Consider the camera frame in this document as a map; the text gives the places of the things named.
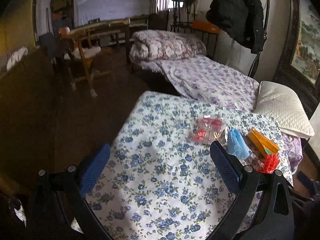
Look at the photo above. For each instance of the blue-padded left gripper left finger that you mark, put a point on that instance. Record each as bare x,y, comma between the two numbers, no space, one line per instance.
91,169

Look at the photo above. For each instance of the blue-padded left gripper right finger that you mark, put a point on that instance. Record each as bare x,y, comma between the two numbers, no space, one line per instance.
228,167

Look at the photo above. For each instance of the blue face mask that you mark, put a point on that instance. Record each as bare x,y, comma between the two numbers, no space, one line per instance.
236,145

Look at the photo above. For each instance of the red snack wrapper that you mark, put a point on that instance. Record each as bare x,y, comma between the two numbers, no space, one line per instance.
209,129

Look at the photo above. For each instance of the red crumpled wrapper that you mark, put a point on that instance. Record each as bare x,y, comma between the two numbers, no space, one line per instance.
270,164

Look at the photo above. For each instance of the blue floral quilt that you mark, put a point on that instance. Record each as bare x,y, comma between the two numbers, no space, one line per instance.
160,184

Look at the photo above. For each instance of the purple floral folded blanket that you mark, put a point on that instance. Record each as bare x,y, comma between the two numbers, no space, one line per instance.
293,148

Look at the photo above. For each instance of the white quilted pillow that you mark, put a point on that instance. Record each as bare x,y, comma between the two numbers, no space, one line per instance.
283,104

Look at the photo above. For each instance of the purple floral bed sheet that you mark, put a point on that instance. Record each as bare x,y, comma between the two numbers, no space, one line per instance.
205,80

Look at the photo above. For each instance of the wooden chair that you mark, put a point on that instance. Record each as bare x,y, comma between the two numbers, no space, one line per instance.
80,51

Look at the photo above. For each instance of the framed landscape painting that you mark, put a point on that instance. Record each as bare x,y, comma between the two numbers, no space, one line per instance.
299,61

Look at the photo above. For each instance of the pink floral rolled comforter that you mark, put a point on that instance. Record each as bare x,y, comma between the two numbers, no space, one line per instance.
152,45

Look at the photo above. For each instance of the black hanging jacket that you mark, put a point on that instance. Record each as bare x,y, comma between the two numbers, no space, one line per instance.
242,20

